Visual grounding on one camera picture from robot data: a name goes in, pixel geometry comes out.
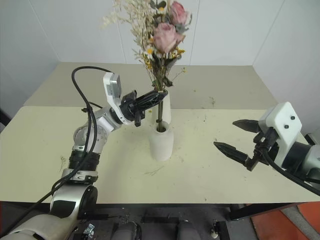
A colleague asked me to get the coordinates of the slim white ceramic vase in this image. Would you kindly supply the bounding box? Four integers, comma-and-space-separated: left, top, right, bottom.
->
152, 90, 172, 125

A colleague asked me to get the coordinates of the black stand with white caster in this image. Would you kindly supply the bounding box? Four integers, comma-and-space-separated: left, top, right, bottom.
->
209, 221, 230, 240

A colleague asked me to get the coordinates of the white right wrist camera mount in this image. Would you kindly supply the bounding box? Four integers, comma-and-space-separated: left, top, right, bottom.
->
258, 101, 303, 171

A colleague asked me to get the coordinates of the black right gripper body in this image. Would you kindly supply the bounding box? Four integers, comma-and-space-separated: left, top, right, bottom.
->
245, 124, 280, 171

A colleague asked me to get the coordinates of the dark rounded shape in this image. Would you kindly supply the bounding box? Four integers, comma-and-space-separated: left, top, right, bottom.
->
113, 221, 142, 240

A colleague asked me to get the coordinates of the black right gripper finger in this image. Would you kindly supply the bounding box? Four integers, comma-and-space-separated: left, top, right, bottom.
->
232, 119, 261, 133
213, 141, 250, 166

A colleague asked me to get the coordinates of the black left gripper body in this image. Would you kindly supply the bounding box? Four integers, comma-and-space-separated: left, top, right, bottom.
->
119, 89, 146, 127

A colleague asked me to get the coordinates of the black table frame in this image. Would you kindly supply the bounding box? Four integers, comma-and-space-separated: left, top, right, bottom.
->
82, 202, 301, 222

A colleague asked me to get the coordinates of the pink rose flower bouquet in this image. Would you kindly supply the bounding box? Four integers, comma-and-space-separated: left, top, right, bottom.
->
147, 0, 193, 131

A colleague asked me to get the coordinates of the squat white ceramic vase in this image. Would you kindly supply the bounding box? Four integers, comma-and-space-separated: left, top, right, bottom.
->
149, 120, 175, 161

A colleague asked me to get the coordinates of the orange floor mat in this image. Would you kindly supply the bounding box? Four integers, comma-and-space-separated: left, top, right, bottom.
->
249, 201, 320, 240

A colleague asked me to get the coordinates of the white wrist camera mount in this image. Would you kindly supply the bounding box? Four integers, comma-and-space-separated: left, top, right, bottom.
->
258, 101, 303, 171
102, 72, 132, 126

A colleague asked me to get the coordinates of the white dried grass bouquet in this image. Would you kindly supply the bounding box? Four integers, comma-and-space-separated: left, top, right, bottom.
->
99, 0, 161, 91

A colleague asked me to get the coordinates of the black metal frame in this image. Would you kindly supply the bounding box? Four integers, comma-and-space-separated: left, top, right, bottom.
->
0, 106, 12, 133

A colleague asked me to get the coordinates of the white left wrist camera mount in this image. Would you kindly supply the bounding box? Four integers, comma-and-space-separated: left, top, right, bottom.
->
102, 72, 132, 126

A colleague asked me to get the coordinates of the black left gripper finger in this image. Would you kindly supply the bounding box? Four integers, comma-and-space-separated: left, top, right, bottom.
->
139, 98, 165, 111
136, 90, 168, 103

